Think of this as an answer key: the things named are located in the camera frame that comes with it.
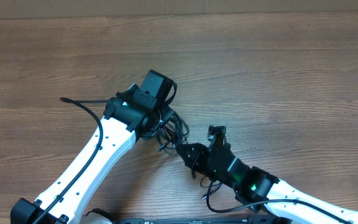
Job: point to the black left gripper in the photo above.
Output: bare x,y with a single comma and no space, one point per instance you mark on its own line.
165,111

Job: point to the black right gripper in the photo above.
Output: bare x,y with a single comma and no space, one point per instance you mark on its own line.
190,160

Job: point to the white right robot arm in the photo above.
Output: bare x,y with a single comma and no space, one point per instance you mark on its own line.
257,189

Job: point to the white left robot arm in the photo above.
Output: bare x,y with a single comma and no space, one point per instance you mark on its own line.
130,115

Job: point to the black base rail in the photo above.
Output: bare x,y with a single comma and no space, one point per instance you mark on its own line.
248,219

